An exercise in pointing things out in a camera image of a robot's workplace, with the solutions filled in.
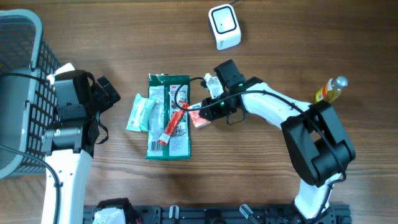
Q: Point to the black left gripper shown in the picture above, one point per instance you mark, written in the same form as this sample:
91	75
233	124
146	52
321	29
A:
104	100

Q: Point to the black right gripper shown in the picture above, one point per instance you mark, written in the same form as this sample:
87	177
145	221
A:
213	112

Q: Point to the orange Kleenex tissue pack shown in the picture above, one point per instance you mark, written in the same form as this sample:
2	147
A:
197	120

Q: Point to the red snack stick packet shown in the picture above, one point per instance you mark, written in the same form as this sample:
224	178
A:
173	123

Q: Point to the green 3M gloves package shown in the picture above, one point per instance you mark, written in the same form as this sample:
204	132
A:
168	91

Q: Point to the mint green wipes packet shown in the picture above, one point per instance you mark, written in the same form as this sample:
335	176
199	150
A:
142	117

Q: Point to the yellow Vim bottle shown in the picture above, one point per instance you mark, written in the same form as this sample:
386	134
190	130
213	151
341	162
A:
331	90

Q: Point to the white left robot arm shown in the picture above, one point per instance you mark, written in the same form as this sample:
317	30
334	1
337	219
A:
69	143

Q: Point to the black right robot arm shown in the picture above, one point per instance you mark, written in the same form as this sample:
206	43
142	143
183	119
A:
318	145

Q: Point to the white barcode scanner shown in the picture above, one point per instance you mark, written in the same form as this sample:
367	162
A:
224	26

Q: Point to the grey plastic basket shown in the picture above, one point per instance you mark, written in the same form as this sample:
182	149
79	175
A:
27	100

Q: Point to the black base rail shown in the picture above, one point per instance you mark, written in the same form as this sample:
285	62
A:
120	210

